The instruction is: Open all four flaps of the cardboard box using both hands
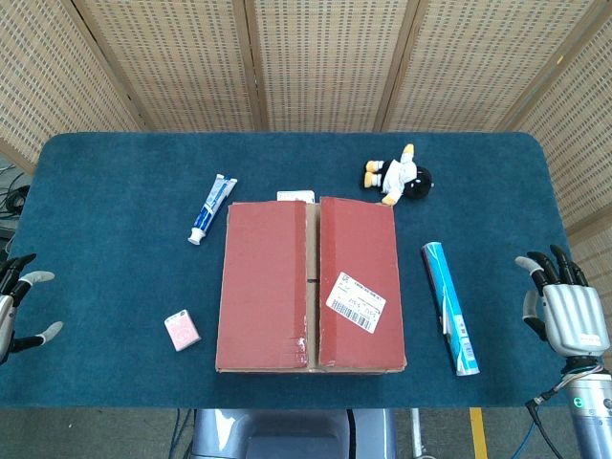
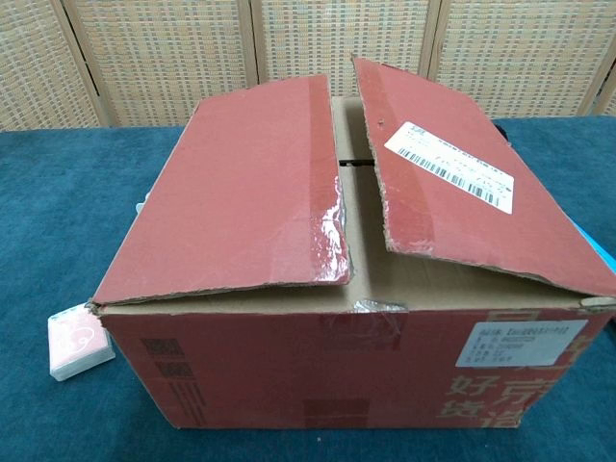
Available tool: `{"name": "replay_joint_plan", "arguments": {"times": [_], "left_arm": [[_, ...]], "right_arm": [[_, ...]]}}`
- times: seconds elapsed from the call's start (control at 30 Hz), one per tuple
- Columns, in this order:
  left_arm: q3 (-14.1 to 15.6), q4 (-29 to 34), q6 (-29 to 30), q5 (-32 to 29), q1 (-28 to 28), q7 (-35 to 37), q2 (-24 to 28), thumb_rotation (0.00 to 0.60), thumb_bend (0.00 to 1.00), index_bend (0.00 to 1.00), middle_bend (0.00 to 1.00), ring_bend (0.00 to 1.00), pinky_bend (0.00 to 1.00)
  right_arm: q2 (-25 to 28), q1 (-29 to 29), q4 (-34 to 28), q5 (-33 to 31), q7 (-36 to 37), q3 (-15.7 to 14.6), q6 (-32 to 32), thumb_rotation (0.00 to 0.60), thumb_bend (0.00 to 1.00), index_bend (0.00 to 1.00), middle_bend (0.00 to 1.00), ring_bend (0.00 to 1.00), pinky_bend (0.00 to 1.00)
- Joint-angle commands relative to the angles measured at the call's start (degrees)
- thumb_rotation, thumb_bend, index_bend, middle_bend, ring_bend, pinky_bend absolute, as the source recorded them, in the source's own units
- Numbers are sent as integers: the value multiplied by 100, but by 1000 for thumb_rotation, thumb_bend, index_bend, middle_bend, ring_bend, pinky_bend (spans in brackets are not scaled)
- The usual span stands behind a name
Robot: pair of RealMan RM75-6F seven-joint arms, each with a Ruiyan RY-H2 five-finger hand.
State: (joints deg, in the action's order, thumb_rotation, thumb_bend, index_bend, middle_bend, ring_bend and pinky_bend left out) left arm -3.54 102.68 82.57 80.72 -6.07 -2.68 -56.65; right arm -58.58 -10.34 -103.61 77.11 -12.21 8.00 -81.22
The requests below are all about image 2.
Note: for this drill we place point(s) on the long light blue carton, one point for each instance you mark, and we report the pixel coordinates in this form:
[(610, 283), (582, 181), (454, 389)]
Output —
[(604, 250)]

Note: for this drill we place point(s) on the woven bamboo folding screen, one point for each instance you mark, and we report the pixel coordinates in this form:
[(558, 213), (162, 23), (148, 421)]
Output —
[(192, 58)]

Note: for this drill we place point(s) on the white blue toothpaste tube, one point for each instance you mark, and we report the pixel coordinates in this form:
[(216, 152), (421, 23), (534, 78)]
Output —
[(139, 206)]

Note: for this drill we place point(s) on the red cardboard shipping box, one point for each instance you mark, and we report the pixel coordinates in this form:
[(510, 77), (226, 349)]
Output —
[(250, 192)]

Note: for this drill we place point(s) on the blue table cloth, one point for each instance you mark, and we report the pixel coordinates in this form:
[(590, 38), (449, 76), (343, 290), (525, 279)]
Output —
[(58, 216)]

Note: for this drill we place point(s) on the small pink card pack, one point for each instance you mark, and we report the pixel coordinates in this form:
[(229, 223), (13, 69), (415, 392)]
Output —
[(79, 346)]

